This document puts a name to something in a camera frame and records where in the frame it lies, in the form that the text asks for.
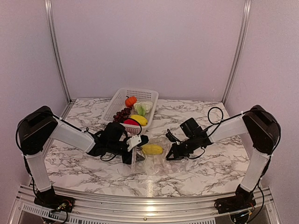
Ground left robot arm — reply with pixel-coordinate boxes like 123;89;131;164
15;106;149;208

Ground clear zip top bag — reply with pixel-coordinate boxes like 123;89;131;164
131;137;186;176

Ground fake purple grapes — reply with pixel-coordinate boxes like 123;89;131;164
113;107;132;123

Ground fake white cauliflower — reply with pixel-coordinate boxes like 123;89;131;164
133;101;153;117

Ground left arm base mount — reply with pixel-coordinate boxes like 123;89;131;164
34;186;75;213

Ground left aluminium frame post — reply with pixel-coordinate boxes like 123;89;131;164
44;0;73;105

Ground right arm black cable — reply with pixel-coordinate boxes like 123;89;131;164
167;106;281;161

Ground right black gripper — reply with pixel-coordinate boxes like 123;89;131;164
166;136;198;160

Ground right aluminium frame post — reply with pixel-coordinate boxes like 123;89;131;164
221;0;252;105

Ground aluminium front rail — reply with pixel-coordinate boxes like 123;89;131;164
14;184;281;224

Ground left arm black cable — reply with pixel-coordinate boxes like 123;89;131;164
15;111;143;162

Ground aluminium frame post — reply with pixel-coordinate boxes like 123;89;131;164
44;0;73;105
221;0;252;105

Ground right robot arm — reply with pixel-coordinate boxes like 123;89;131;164
166;105;281;209

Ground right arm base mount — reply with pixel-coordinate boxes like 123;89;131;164
214;184;256;214

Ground fake red pepper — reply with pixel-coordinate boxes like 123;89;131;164
123;118;141;126

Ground white plastic basket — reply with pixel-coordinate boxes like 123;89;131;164
102;88;159;136

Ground fake orange tomato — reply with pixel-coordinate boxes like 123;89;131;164
125;96;137;107

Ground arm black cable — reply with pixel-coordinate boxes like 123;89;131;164
167;106;281;161
15;111;143;162

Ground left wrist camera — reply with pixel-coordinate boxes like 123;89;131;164
126;135;149;152

